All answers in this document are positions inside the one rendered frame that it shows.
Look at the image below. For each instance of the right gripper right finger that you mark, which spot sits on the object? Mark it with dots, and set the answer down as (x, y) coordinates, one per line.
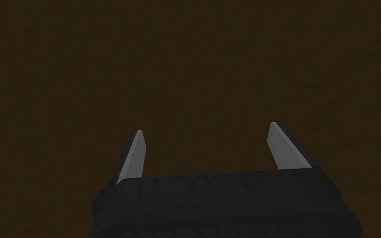
(288, 152)

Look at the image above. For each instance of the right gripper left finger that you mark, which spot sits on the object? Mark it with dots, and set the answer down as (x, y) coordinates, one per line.
(133, 160)

